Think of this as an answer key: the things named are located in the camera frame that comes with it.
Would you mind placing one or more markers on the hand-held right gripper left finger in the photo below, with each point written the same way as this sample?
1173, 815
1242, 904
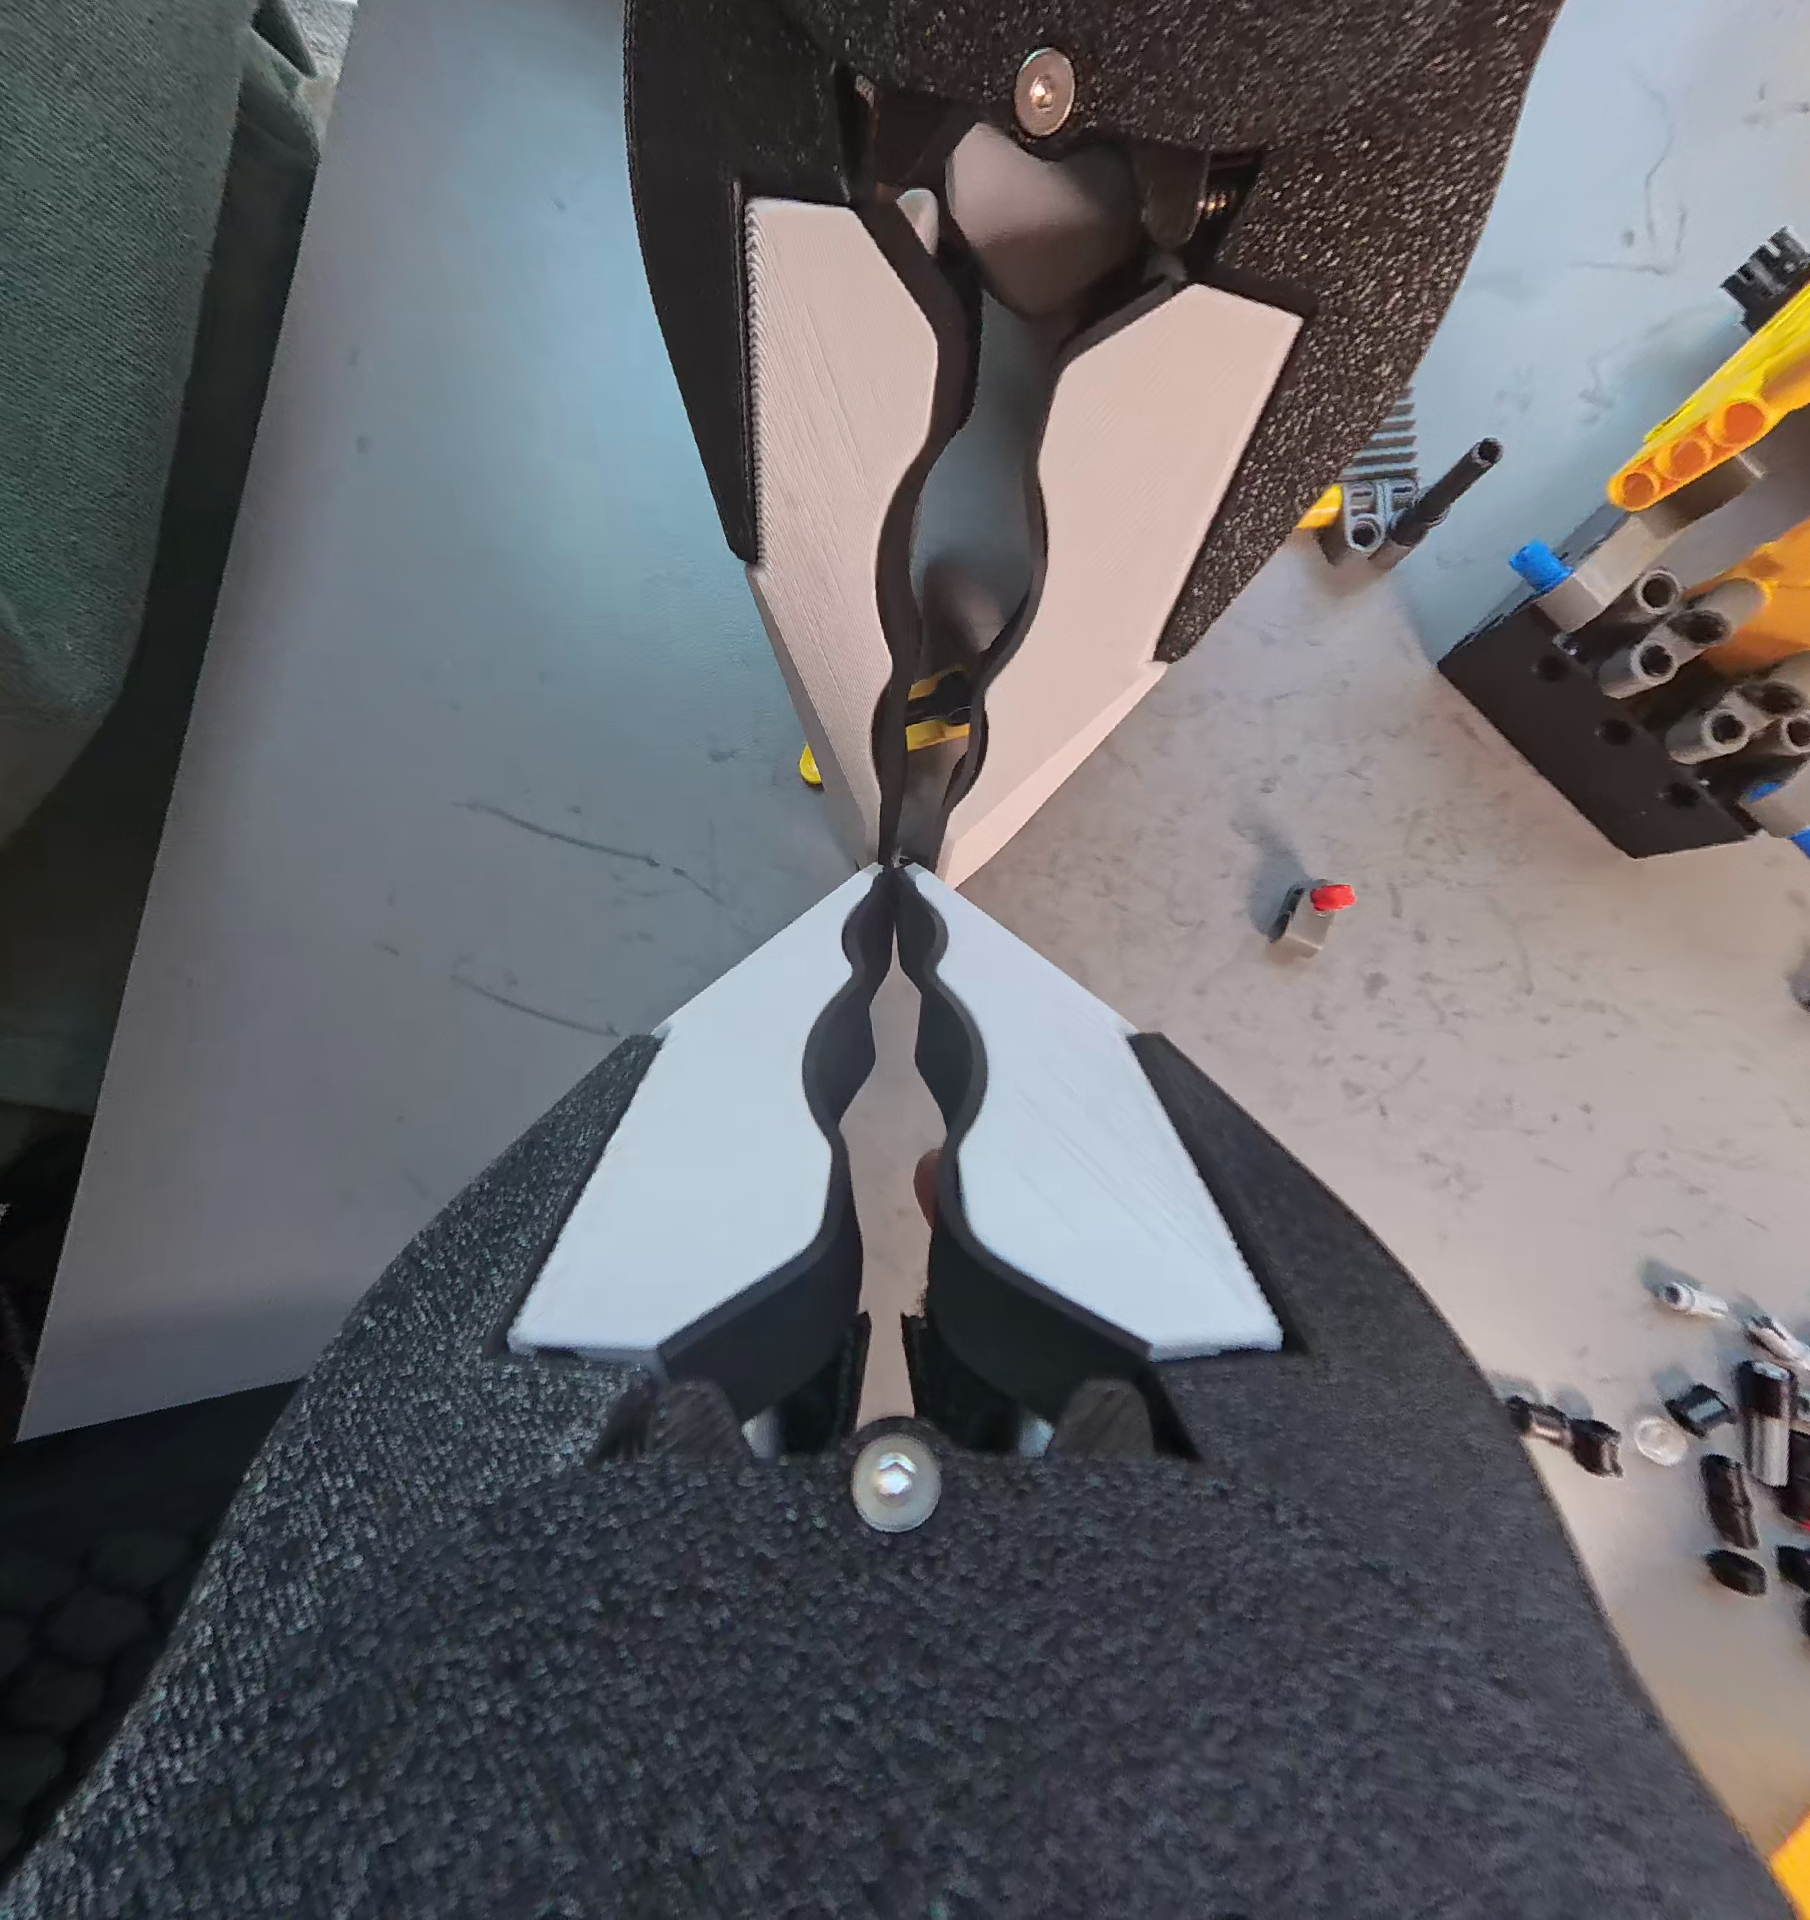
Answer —
713, 1201

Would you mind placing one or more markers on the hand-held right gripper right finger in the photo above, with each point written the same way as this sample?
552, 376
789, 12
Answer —
1102, 1201

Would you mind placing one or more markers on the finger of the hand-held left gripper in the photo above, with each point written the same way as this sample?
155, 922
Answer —
831, 421
1163, 480

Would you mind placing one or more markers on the small yellow lego subassembly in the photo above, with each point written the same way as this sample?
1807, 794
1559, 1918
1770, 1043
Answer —
937, 724

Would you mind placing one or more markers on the grey lego connector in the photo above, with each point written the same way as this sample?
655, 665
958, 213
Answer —
1303, 924

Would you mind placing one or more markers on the red lego pin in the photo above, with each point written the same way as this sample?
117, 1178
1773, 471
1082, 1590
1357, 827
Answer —
1329, 894

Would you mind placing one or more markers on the yellow black lego model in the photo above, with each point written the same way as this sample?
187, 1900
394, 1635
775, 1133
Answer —
1718, 600

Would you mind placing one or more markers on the yellow lego subassembly with rack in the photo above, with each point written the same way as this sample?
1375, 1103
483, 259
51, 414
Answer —
1402, 505

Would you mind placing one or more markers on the pile of small lego pins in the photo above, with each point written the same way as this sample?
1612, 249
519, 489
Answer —
1776, 1427

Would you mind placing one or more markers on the person's green sweatshirt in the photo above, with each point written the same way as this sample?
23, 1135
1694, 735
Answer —
97, 391

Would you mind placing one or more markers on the black textured pad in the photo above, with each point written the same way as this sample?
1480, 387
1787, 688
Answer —
36, 1709

